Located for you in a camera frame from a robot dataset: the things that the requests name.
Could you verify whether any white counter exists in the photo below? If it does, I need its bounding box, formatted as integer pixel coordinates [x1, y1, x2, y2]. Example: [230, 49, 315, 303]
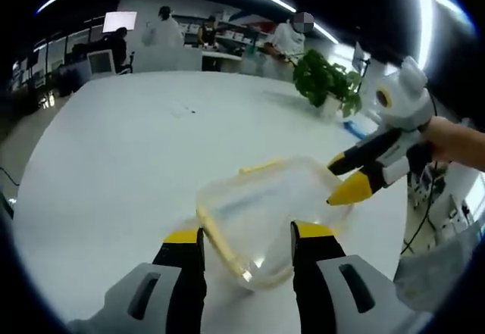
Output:
[183, 44, 243, 72]

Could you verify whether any white plant pot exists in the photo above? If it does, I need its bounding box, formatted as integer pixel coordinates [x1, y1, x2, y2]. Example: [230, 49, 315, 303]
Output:
[321, 95, 344, 121]

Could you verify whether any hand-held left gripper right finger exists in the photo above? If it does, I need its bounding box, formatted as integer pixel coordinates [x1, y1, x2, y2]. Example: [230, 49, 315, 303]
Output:
[289, 220, 435, 334]

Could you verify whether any person's right hand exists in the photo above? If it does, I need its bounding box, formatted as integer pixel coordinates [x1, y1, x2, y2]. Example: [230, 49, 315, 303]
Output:
[426, 116, 462, 164]

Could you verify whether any green potted plant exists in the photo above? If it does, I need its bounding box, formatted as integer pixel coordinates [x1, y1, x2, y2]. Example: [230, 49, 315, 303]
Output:
[292, 48, 363, 118]

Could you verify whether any blue wipes packet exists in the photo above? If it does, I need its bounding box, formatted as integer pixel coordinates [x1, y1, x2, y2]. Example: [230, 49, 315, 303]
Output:
[343, 120, 376, 140]

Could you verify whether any wall shelf with white boxes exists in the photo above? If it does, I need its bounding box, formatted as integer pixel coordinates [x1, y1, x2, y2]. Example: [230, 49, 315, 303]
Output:
[177, 17, 274, 45]

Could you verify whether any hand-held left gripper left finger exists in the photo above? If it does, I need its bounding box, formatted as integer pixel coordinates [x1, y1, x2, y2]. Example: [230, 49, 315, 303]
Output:
[67, 226, 208, 334]

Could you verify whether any white side desk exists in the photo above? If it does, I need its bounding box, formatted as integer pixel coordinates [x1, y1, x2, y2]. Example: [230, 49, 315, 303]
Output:
[407, 159, 485, 236]

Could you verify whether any black cable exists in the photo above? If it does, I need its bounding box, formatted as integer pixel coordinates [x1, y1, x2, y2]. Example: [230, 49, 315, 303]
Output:
[399, 159, 439, 255]

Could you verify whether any clear plastic zip bag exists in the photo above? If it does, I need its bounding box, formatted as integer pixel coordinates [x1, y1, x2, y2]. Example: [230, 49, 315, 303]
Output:
[196, 155, 355, 294]

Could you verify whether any white wall screen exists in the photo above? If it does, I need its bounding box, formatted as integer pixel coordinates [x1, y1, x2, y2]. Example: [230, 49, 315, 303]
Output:
[102, 11, 138, 33]

